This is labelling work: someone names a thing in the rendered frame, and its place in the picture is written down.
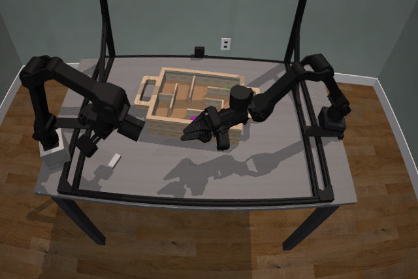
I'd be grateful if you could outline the wooden maze board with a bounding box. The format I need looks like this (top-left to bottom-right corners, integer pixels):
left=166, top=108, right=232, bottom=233
left=134, top=67, right=244, bottom=139

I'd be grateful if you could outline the white rectangular block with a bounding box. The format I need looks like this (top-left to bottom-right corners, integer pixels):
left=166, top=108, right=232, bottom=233
left=108, top=154, right=121, bottom=169

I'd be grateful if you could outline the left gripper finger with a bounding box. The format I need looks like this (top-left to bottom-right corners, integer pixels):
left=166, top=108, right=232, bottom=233
left=183, top=111, right=212, bottom=134
left=180, top=131, right=205, bottom=142

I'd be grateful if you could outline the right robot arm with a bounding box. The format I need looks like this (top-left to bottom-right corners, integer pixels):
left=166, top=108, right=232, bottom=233
left=19, top=55, right=145, bottom=151

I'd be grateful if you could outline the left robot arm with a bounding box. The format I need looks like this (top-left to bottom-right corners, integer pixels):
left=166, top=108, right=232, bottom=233
left=213, top=54, right=351, bottom=151

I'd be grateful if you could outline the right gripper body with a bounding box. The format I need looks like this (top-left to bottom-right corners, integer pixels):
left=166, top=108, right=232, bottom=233
left=76, top=117, right=115, bottom=157

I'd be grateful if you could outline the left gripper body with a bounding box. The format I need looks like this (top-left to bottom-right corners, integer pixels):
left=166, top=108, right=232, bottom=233
left=201, top=106, right=234, bottom=143

